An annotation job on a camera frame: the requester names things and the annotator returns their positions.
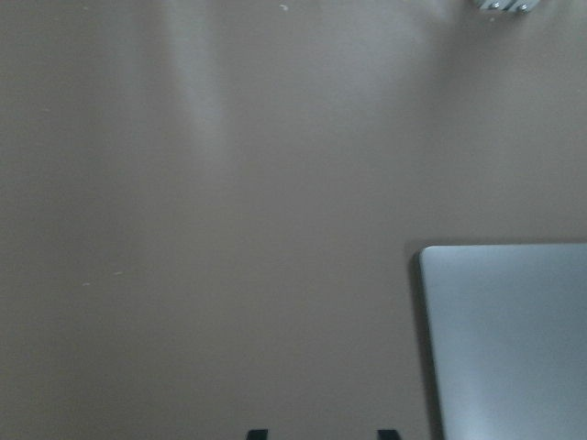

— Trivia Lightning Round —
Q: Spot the grey laptop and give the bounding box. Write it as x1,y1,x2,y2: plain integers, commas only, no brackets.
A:
418,243,586,439

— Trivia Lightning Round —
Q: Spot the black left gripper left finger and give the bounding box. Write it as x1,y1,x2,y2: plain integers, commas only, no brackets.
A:
246,429,268,440

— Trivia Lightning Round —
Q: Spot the aluminium frame post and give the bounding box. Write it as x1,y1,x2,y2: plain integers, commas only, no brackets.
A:
472,0,540,14

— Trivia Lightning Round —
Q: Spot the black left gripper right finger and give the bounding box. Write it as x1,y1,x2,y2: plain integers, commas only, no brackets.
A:
377,429,401,440

